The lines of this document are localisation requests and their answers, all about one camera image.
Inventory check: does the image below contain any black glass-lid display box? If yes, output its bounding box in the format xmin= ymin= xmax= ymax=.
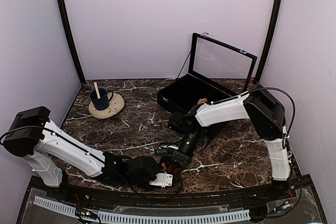
xmin=157 ymin=33 xmax=257 ymax=133

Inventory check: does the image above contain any wooden stir stick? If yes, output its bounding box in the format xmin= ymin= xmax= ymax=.
xmin=93 ymin=82 xmax=101 ymax=99

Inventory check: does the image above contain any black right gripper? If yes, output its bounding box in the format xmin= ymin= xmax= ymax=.
xmin=172 ymin=129 xmax=204 ymax=176

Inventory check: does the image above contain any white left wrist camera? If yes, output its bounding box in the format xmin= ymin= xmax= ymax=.
xmin=149 ymin=172 xmax=173 ymax=188

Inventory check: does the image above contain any tan brown sock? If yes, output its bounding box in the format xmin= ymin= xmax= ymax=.
xmin=197 ymin=98 xmax=208 ymax=105

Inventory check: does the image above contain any beige ceramic saucer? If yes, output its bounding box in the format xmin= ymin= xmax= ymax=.
xmin=88 ymin=92 xmax=124 ymax=119

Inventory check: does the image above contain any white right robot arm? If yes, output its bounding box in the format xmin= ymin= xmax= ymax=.
xmin=168 ymin=84 xmax=292 ymax=200

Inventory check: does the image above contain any black table edge rail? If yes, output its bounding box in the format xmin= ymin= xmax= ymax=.
xmin=52 ymin=176 xmax=297 ymax=209

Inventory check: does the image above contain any white slotted cable duct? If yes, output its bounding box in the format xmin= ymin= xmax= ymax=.
xmin=33 ymin=196 xmax=250 ymax=223

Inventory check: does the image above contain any black argyle sock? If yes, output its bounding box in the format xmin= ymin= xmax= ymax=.
xmin=160 ymin=162 xmax=174 ymax=174

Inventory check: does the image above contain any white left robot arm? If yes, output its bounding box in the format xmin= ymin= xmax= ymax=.
xmin=1 ymin=106 xmax=180 ymax=201

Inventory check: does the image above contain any dark blue mug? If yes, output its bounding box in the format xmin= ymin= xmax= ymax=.
xmin=90 ymin=88 xmax=113 ymax=111

